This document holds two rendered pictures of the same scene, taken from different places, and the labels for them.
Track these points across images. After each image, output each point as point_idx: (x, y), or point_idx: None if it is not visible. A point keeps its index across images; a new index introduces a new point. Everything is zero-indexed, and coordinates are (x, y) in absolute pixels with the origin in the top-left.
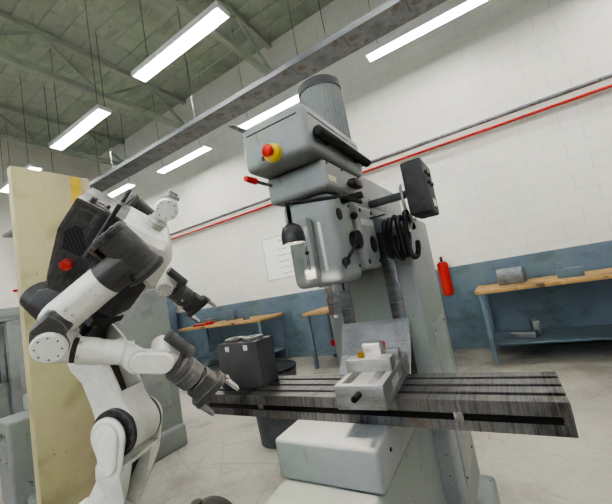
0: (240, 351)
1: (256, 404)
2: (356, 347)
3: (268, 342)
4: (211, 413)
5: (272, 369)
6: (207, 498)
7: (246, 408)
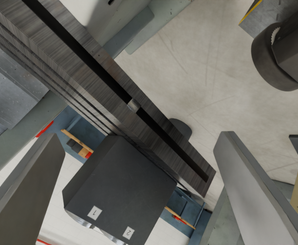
0: (108, 213)
1: (138, 115)
2: (12, 93)
3: (68, 186)
4: (233, 143)
5: (99, 148)
6: (277, 83)
7: (159, 127)
